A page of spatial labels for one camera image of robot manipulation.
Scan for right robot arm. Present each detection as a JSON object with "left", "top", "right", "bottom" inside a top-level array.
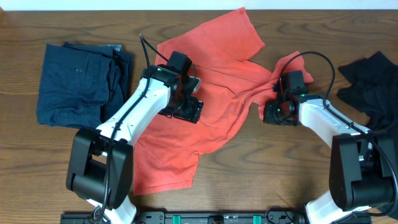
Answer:
[{"left": 264, "top": 93, "right": 397, "bottom": 223}]

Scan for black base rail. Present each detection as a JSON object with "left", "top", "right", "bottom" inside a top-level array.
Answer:
[{"left": 60, "top": 205, "right": 308, "bottom": 224}]

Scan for red t-shirt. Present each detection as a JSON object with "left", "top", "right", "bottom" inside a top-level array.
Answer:
[{"left": 132, "top": 7, "right": 314, "bottom": 196}]

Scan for folded navy blue pants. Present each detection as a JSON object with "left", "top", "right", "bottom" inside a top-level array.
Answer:
[{"left": 36, "top": 42, "right": 132, "bottom": 128}]

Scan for black garment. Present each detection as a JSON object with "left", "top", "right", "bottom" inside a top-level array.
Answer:
[{"left": 337, "top": 52, "right": 397, "bottom": 136}]

